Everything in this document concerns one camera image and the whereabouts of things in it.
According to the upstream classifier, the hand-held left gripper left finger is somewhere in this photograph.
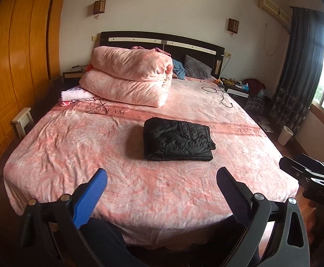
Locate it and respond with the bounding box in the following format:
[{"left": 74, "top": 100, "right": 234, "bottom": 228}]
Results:
[{"left": 20, "top": 168, "right": 108, "bottom": 267}]

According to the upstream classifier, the plaid bag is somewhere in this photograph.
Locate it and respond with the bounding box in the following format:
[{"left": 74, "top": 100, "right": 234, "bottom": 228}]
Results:
[{"left": 245, "top": 94, "right": 266, "bottom": 115}]

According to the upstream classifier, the white hanging cord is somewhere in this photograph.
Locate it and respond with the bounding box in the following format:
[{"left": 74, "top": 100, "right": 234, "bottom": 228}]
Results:
[{"left": 263, "top": 23, "right": 277, "bottom": 57}]

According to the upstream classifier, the dark red garment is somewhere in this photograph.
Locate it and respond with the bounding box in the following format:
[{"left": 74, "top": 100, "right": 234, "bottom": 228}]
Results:
[{"left": 244, "top": 78, "right": 267, "bottom": 91}]

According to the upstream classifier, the dark patterned curtain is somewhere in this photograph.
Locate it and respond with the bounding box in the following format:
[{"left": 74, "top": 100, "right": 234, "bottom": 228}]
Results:
[{"left": 270, "top": 6, "right": 324, "bottom": 134}]

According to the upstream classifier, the white floor scale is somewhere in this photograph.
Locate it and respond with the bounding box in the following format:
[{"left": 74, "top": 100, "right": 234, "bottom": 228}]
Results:
[{"left": 258, "top": 118, "right": 274, "bottom": 133}]

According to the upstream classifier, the folded pink duvet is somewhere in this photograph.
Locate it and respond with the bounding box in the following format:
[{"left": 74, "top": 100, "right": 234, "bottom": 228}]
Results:
[{"left": 79, "top": 46, "right": 174, "bottom": 107}]

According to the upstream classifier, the grey pillow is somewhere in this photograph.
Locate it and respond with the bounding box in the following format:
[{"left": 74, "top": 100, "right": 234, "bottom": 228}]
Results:
[{"left": 183, "top": 55, "right": 212, "bottom": 79}]

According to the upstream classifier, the wooden wall lamp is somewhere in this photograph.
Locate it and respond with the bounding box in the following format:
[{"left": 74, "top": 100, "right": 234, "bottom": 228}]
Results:
[
  {"left": 93, "top": 0, "right": 107, "bottom": 18},
  {"left": 228, "top": 18, "right": 240, "bottom": 36}
]

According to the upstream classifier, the black cable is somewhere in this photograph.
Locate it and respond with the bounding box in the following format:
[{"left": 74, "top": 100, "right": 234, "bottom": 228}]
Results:
[{"left": 202, "top": 85, "right": 234, "bottom": 108}]

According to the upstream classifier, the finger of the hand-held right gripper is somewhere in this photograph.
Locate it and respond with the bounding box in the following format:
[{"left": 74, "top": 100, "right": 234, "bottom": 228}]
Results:
[{"left": 279, "top": 156, "right": 308, "bottom": 177}]

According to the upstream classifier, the white air conditioner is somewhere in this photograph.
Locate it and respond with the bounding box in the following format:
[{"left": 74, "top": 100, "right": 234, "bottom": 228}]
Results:
[{"left": 258, "top": 0, "right": 291, "bottom": 25}]

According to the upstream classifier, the small white stool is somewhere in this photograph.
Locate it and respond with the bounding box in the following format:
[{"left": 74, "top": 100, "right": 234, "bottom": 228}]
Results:
[{"left": 12, "top": 107, "right": 35, "bottom": 139}]

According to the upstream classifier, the bed with pink blanket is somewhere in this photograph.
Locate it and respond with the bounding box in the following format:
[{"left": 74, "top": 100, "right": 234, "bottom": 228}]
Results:
[{"left": 3, "top": 75, "right": 299, "bottom": 252}]

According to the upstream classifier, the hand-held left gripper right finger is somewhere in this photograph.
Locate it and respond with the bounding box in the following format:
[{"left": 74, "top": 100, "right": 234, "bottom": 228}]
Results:
[{"left": 216, "top": 167, "right": 310, "bottom": 267}]

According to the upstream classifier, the white waste bin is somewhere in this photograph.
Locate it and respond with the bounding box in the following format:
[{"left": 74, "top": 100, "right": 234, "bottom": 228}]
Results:
[{"left": 277, "top": 126, "right": 294, "bottom": 146}]

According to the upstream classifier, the white pink knitted cloth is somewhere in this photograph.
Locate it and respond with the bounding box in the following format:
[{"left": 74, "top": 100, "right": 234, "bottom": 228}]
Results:
[{"left": 60, "top": 87, "right": 96, "bottom": 107}]

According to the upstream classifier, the wooden wardrobe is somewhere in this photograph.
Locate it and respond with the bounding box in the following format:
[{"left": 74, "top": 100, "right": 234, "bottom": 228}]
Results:
[{"left": 0, "top": 0, "right": 69, "bottom": 170}]

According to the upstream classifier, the black jacket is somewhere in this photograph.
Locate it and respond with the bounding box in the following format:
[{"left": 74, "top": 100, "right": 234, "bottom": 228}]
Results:
[{"left": 143, "top": 117, "right": 216, "bottom": 162}]

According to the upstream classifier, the mauve cloth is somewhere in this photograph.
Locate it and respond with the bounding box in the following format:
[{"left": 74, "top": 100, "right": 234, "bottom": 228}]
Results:
[{"left": 131, "top": 45, "right": 171, "bottom": 57}]

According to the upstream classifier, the cluttered dark nightstand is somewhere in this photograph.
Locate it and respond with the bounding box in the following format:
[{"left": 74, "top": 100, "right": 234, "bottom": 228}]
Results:
[{"left": 217, "top": 76, "right": 251, "bottom": 98}]

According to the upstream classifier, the dark wooden headboard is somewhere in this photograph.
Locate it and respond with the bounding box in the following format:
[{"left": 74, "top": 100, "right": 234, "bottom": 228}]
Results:
[{"left": 99, "top": 31, "right": 225, "bottom": 79}]

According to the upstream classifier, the blue cloth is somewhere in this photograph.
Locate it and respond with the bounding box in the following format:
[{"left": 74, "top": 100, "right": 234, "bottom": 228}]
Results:
[{"left": 172, "top": 59, "right": 187, "bottom": 80}]

